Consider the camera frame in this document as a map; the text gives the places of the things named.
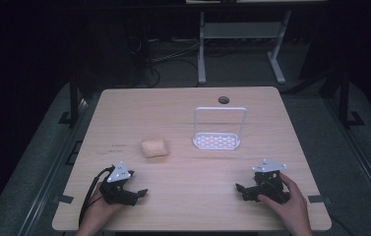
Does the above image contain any grey tape strip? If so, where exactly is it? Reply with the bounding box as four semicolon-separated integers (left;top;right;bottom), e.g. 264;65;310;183
307;195;328;205
53;195;75;205

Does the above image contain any aluminium floor rail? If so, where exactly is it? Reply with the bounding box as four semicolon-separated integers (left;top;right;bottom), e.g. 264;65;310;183
17;96;91;236
323;96;371;227

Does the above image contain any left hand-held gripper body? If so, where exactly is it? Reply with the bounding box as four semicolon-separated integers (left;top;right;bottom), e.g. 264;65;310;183
98;160;139;207

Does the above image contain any beige sponge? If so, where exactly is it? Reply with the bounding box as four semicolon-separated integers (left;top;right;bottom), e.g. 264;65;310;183
141;138;169;159

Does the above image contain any white rack with handle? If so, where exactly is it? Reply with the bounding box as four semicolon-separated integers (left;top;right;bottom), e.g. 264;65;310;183
192;106;248;151

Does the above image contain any black metal stand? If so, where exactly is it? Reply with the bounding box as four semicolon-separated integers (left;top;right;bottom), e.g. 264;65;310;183
57;73;87;128
336;67;366;130

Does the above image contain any person's left hand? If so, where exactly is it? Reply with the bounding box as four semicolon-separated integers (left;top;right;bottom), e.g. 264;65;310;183
77;183;125;231

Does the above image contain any white metal stand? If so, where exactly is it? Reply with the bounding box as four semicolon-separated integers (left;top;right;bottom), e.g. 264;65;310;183
197;9;293;86

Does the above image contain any black floor cable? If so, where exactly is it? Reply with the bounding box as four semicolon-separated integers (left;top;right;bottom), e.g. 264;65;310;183
330;215;352;236

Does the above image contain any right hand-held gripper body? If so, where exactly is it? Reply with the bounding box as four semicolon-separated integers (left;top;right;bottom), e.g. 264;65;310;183
252;159;290;205

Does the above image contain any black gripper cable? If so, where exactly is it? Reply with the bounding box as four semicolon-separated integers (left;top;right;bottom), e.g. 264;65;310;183
78;165;116;228

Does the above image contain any bundle of floor cables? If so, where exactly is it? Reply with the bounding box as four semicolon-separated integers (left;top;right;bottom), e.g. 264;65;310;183
129;34;201;89

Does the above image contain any person's right hand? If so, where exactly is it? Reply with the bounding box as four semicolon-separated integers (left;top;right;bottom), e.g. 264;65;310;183
257;172;314;232

